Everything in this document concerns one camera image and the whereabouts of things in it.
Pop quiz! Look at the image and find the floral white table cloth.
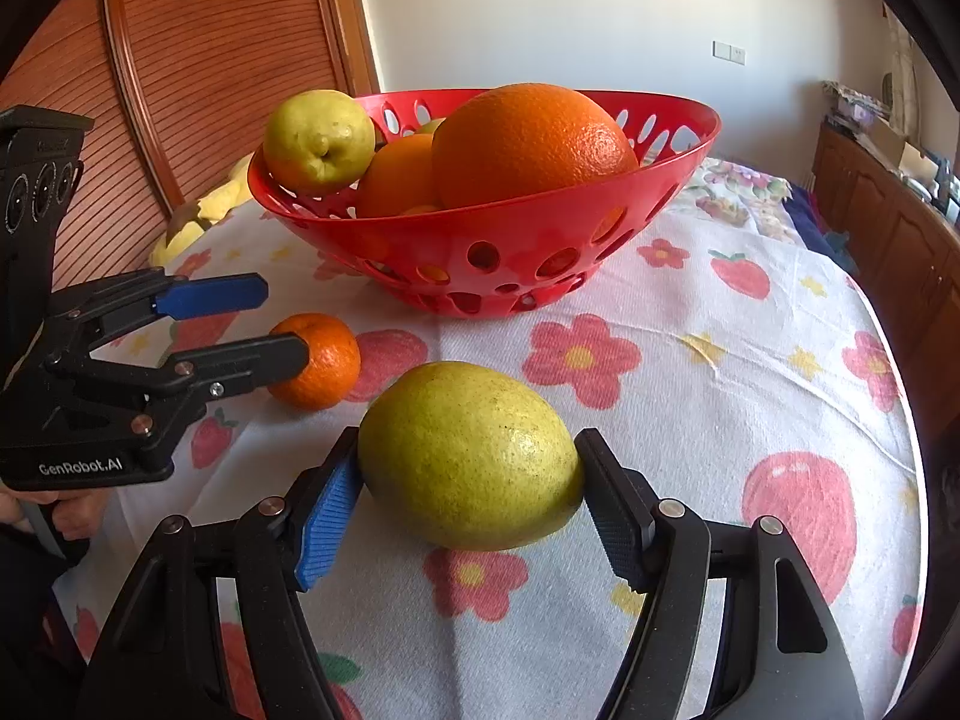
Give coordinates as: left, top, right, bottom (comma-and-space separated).
55, 161, 928, 718

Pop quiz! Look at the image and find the yellow plush toy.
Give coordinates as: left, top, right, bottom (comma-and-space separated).
148, 154, 252, 268

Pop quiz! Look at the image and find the clutter on sideboard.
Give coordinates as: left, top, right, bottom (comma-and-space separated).
822, 80, 958, 226

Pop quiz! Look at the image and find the pale green apple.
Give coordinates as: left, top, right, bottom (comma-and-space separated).
416, 117, 444, 135

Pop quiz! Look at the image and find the large back orange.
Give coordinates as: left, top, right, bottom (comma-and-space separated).
356, 133, 439, 218

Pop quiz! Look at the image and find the patterned curtain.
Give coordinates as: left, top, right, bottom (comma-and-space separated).
884, 5, 921, 145

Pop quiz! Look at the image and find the wooden sideboard cabinet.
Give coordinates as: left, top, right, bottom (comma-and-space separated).
812, 124, 960, 434

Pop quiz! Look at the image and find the yellow pear with stem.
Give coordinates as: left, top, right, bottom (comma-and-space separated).
262, 89, 376, 197

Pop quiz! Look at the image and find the red perforated plastic basket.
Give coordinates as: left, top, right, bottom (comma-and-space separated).
247, 89, 722, 319

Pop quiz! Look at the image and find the large front orange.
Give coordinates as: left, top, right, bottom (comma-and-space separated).
431, 83, 638, 208

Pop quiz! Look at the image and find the large orange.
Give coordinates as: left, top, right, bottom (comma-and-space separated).
431, 83, 638, 208
356, 133, 439, 218

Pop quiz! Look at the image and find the person's left hand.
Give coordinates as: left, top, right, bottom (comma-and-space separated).
0, 484, 110, 541

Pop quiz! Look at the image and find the mandarin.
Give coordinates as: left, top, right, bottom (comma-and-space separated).
268, 312, 361, 413
402, 205, 443, 216

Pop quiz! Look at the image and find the green-brown pear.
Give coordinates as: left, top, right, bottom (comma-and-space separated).
358, 361, 584, 551

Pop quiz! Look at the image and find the white wall switch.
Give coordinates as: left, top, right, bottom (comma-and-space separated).
711, 41, 747, 67

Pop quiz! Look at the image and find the wooden slatted wardrobe door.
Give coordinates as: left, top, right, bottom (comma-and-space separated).
2, 0, 379, 288

